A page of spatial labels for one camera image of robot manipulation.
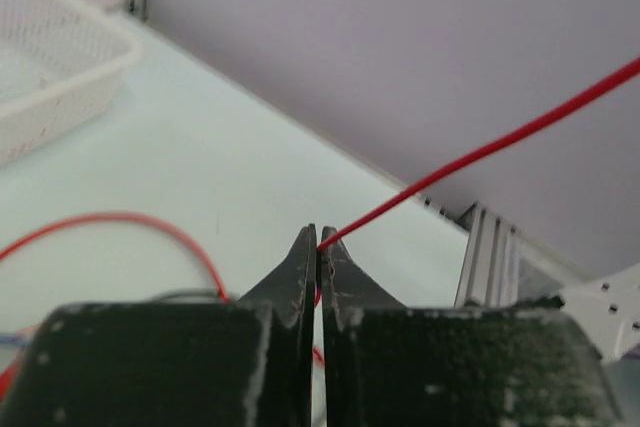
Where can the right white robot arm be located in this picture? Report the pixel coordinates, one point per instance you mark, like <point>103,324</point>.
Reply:
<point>607,310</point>

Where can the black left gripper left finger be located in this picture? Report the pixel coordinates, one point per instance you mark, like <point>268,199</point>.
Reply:
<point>246,362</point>

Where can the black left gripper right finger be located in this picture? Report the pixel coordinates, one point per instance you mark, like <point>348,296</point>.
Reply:
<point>387,364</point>

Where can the right white plastic basket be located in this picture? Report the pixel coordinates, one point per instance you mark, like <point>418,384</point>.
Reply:
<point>62,62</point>

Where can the aluminium frame post right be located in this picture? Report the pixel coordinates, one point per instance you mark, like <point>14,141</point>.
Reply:
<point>490,270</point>

